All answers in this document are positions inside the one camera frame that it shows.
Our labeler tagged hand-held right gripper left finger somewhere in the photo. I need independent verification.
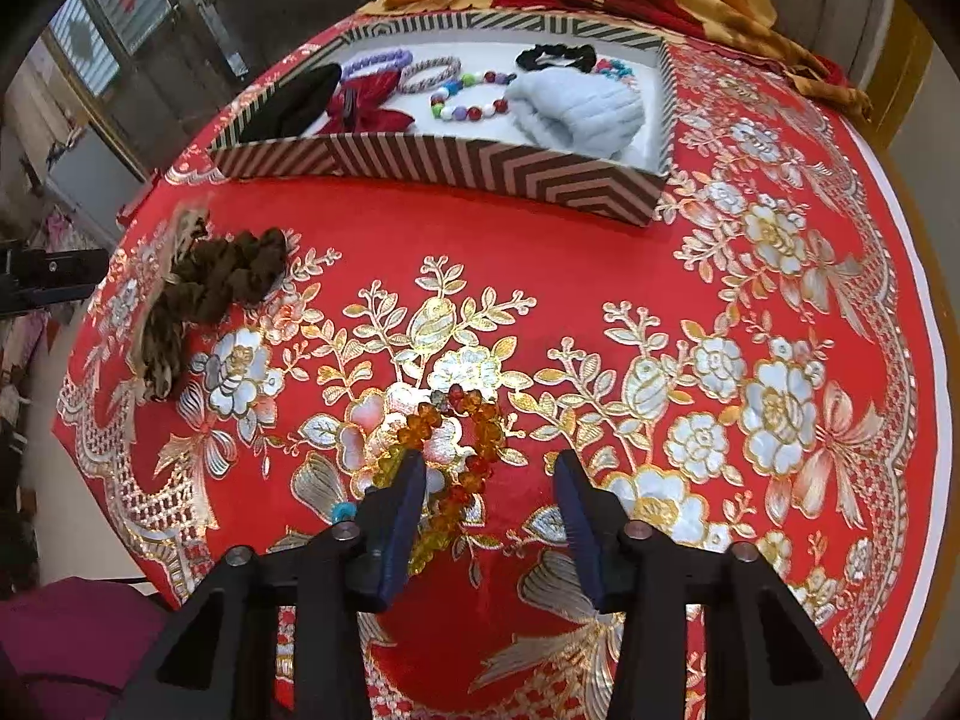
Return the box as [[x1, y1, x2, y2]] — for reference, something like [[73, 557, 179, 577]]
[[131, 452, 428, 720]]

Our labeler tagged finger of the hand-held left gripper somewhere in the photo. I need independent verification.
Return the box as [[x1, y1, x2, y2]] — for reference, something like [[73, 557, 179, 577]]
[[19, 247, 110, 288], [0, 286, 97, 316]]

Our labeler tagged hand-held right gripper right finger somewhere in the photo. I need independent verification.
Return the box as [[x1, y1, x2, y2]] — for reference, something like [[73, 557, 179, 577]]
[[553, 448, 875, 720]]

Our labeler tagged amber bead bracelet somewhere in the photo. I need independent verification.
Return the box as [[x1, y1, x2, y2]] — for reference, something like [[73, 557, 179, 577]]
[[371, 382, 505, 578]]

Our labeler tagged red bow hair clip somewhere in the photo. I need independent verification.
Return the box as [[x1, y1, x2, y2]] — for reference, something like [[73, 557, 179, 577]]
[[313, 69, 416, 138]]

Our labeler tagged striped cardboard box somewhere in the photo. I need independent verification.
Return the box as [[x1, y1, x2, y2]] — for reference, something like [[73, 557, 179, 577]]
[[206, 9, 676, 228]]

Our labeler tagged purple bead bracelet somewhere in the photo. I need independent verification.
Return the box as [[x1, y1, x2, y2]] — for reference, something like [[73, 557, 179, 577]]
[[341, 47, 414, 83]]

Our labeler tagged purple braided rope bracelet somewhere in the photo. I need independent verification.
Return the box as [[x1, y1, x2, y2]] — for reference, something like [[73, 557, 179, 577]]
[[397, 56, 463, 95]]

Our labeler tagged small multicolour bead bracelet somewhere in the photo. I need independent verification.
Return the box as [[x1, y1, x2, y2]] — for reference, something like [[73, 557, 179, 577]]
[[592, 56, 638, 87]]

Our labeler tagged black scrunchie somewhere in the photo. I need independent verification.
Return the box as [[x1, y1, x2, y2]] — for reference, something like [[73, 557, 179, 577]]
[[516, 43, 599, 76]]

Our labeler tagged grey cabinet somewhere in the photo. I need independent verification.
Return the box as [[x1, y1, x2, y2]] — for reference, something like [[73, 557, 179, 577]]
[[45, 120, 145, 220]]

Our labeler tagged brown scrunchie with ribbon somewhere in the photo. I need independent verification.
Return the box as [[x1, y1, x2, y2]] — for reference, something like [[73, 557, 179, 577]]
[[135, 206, 290, 402]]

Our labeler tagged barred window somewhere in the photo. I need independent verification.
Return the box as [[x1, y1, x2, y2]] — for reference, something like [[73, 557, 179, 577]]
[[45, 0, 175, 100]]

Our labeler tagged red embroidered tablecloth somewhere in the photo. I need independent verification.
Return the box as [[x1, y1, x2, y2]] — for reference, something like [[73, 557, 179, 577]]
[[52, 11, 946, 720]]

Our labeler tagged black folded cloth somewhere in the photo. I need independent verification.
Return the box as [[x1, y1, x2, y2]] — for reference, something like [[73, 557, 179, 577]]
[[238, 64, 344, 143]]

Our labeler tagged dark table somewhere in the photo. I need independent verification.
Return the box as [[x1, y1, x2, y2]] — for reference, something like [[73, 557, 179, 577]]
[[196, 0, 391, 82]]

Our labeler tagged magenta cloth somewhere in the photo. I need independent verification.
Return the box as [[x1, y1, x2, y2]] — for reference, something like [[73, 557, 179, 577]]
[[0, 576, 170, 720]]

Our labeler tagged light blue fluffy scrunchie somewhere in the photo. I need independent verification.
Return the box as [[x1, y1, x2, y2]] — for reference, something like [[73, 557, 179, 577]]
[[504, 67, 646, 167]]

